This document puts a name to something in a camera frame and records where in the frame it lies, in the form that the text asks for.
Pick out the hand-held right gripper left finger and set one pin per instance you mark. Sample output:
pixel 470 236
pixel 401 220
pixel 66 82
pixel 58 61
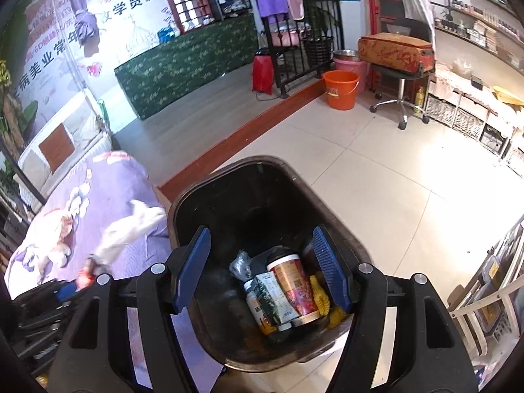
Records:
pixel 192 266

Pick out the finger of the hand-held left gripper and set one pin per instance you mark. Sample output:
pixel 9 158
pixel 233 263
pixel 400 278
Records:
pixel 66 290

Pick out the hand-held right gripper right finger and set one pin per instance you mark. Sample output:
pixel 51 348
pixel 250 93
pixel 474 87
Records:
pixel 331 270

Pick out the yellow foam fruit net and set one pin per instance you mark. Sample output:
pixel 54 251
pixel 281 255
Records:
pixel 319 294

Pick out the red paper cup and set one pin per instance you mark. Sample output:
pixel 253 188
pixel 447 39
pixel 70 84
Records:
pixel 292 286

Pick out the green drink carton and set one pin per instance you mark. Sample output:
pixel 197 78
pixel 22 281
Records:
pixel 274 299

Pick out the dark brown waste bin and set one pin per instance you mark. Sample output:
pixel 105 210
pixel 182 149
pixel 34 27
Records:
pixel 229 213

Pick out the white orange paper cup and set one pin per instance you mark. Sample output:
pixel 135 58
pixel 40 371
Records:
pixel 251 307

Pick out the white plastic wrapper red print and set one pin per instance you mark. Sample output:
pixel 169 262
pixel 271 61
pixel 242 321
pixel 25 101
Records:
pixel 131 223

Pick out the purple floral blanket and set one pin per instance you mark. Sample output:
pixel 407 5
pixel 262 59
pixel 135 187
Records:
pixel 123 180

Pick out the orange cushion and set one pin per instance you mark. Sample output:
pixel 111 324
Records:
pixel 57 147

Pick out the white plastic rack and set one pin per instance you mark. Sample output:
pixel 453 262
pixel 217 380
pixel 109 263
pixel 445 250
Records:
pixel 470 315

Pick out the white wicker swing sofa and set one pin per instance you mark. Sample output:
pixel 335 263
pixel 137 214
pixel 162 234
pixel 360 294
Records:
pixel 82 123

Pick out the orange bucket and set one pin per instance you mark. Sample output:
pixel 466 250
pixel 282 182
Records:
pixel 342 90

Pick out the chrome swivel stool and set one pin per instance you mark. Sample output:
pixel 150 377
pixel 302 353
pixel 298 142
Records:
pixel 399 98

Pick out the yellow bottle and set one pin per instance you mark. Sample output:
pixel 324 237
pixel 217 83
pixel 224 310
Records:
pixel 419 100

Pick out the wicker drawer unit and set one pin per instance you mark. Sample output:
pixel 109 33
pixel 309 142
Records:
pixel 466 120

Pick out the pink basin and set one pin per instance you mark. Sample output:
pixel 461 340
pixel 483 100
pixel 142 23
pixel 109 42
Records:
pixel 356 69

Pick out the green floral cabinet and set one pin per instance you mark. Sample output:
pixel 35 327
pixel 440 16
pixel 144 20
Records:
pixel 188 61

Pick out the red bag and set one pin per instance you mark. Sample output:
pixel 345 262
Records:
pixel 263 71

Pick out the metal bowl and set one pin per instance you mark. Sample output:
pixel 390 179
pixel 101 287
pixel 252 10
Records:
pixel 350 54

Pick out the banana plant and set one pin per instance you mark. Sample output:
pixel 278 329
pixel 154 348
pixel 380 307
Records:
pixel 8 77

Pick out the orange patterned suitcase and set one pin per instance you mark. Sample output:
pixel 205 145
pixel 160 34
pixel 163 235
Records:
pixel 395 53

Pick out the blue figurine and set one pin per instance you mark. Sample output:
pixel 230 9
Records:
pixel 168 35

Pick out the black metal rack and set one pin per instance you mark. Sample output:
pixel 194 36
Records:
pixel 327 16

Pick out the black display box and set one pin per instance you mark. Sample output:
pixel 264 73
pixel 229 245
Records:
pixel 231 4

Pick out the hanging purple umbrella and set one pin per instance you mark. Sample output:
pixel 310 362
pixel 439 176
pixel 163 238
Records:
pixel 84 20

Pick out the red ladder shelf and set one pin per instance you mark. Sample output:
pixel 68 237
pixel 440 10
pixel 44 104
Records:
pixel 370 0

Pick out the black metal bed frame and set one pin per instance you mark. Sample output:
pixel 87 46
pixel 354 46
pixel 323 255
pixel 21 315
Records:
pixel 24 180

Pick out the large printed wall poster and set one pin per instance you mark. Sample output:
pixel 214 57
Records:
pixel 49 57

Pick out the long wall shelf with jars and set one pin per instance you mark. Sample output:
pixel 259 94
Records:
pixel 479 35

